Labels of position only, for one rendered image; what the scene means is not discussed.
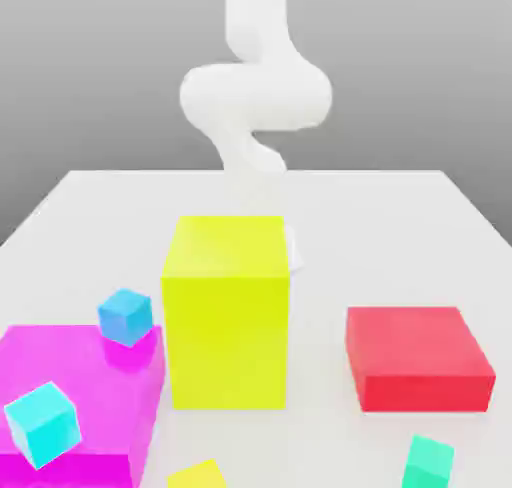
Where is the small blue cube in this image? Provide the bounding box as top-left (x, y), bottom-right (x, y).
top-left (96, 288), bottom-right (154, 348)

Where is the small yellow cube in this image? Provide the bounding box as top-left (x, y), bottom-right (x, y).
top-left (165, 458), bottom-right (228, 488)

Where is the small green cube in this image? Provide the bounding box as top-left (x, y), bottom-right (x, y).
top-left (401, 434), bottom-right (456, 488)

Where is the small cyan cube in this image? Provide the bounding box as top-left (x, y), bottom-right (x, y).
top-left (3, 380), bottom-right (83, 472)

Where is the large yellow box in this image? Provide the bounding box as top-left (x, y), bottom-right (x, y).
top-left (160, 215), bottom-right (291, 411)

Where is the large red box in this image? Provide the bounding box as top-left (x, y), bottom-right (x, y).
top-left (345, 305), bottom-right (498, 414)

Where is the large magenta box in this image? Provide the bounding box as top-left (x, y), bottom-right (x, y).
top-left (0, 324), bottom-right (167, 488)

